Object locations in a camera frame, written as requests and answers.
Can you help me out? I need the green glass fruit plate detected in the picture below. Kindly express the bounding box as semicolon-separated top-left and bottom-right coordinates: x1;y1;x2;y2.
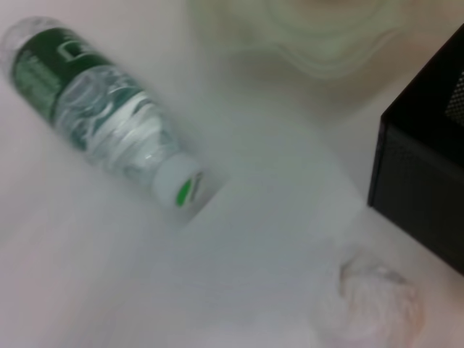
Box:
202;0;464;86

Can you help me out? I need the clear green-label water bottle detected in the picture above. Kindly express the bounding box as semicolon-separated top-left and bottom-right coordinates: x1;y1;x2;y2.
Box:
0;16;204;219

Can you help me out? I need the black mesh pen holder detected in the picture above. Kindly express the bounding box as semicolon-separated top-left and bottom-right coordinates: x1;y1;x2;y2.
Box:
367;23;464;277

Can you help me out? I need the white paper ball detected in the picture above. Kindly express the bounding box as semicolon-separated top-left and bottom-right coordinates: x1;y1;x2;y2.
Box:
315;249;426;348

